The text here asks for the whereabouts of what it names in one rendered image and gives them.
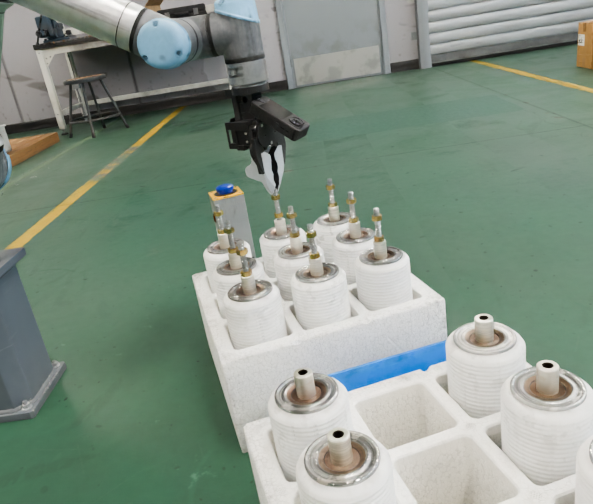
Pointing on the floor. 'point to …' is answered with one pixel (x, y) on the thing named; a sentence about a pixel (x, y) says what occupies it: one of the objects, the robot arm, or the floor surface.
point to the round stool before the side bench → (88, 105)
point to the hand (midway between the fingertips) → (276, 186)
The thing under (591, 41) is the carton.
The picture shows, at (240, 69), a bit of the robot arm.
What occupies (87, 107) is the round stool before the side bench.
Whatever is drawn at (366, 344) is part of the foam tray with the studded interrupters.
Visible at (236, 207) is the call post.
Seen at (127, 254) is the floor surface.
